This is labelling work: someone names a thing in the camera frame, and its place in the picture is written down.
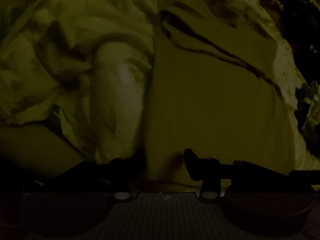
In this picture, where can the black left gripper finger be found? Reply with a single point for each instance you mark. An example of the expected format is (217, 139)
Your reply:
(206, 170)

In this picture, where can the plain beige small garment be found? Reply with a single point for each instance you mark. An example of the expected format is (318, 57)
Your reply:
(209, 94)

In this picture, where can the leaf-patterned white bedsheet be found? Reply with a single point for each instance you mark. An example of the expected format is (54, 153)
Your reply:
(94, 61)

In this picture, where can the dark patterned cloth pile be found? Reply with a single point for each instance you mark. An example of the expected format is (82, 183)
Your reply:
(298, 23)

